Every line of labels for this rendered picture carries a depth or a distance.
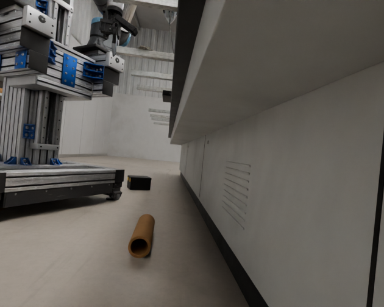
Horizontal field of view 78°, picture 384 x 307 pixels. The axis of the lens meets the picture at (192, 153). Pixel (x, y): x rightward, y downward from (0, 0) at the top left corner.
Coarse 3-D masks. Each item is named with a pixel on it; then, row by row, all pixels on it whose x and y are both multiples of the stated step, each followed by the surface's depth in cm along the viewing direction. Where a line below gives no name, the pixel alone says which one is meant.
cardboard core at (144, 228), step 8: (144, 216) 111; (152, 216) 115; (144, 224) 99; (152, 224) 106; (136, 232) 90; (144, 232) 90; (152, 232) 99; (136, 240) 96; (144, 240) 100; (128, 248) 85; (136, 248) 90; (144, 248) 91; (136, 256) 85
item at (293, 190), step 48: (336, 96) 34; (192, 144) 228; (240, 144) 77; (288, 144) 46; (336, 144) 33; (192, 192) 211; (240, 192) 71; (288, 192) 44; (336, 192) 32; (240, 240) 68; (288, 240) 43; (336, 240) 31; (240, 288) 71; (288, 288) 41; (336, 288) 30
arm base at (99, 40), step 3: (90, 36) 162; (93, 36) 160; (96, 36) 160; (99, 36) 161; (102, 36) 162; (90, 39) 161; (93, 39) 160; (96, 39) 160; (99, 39) 161; (102, 39) 162; (105, 39) 164; (90, 42) 159; (93, 42) 159; (96, 42) 160; (99, 42) 160; (102, 42) 162; (99, 45) 160; (102, 45) 161
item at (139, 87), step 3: (138, 87) 160; (141, 87) 160; (144, 87) 160; (147, 87) 160; (150, 87) 161; (153, 87) 161; (156, 87) 161; (159, 87) 161; (144, 90) 163; (147, 90) 162; (150, 90) 161; (153, 90) 161; (156, 90) 161; (159, 90) 161; (162, 90) 162; (168, 90) 162; (171, 90) 162
